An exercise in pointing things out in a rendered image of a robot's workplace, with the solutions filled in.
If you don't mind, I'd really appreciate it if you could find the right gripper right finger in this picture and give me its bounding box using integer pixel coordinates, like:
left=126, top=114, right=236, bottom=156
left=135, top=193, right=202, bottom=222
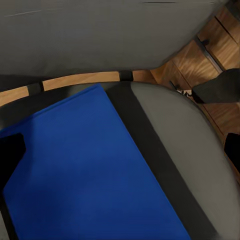
left=224, top=133, right=240, bottom=173

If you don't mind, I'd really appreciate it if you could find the swivel chair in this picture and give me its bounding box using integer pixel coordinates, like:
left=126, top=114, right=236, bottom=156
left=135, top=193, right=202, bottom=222
left=0, top=0, right=240, bottom=240

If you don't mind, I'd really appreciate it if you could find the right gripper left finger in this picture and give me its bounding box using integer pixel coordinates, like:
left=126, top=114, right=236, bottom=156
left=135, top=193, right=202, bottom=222
left=0, top=133, right=26, bottom=193

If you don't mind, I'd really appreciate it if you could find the folder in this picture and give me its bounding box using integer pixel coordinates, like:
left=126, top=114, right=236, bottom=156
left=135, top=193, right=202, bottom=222
left=0, top=82, right=191, bottom=240

